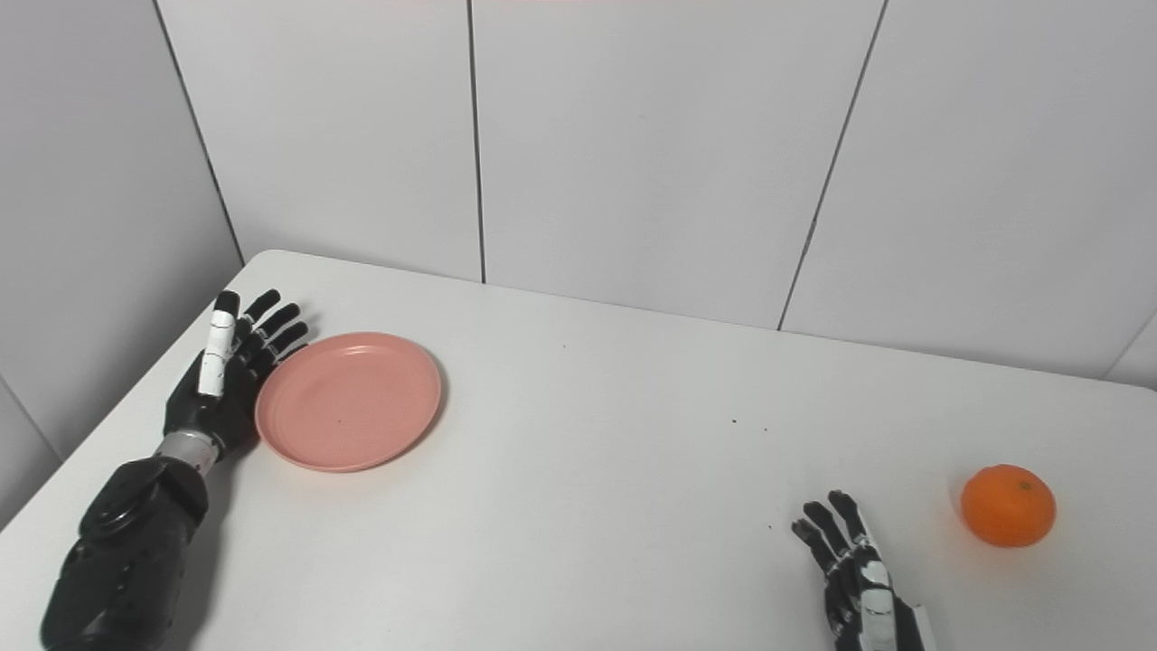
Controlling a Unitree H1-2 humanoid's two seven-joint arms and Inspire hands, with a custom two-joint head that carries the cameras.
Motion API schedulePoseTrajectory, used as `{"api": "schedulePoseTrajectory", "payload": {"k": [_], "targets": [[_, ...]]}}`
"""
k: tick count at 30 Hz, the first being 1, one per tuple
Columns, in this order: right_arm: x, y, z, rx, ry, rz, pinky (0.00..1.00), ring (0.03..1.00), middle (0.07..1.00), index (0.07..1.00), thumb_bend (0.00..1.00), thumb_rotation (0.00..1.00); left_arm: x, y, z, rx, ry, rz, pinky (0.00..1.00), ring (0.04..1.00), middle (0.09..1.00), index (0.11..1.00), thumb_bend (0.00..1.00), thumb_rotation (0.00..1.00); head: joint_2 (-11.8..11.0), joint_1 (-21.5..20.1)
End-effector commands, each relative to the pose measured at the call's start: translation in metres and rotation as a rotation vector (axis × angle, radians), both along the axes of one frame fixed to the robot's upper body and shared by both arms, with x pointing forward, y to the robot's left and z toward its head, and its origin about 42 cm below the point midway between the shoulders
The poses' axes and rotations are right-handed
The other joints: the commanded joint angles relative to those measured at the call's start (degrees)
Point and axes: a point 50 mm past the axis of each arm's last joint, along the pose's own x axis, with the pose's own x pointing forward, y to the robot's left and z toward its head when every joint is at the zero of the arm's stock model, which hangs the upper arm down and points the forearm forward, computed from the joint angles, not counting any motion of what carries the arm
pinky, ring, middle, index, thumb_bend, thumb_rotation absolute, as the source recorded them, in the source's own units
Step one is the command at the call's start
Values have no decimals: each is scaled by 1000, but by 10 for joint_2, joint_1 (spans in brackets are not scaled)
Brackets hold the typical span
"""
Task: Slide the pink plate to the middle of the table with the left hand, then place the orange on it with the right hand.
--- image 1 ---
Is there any pink round plate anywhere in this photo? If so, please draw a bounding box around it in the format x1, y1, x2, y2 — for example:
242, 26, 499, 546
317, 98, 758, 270
254, 331, 444, 474

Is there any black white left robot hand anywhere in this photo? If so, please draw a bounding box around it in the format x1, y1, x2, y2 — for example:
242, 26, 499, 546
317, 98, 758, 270
163, 289, 310, 462

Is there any orange fruit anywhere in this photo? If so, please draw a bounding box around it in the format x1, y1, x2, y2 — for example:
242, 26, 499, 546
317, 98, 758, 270
960, 464, 1058, 549

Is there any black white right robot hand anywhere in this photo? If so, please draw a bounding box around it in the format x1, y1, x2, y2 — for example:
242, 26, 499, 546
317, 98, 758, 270
792, 490, 939, 651

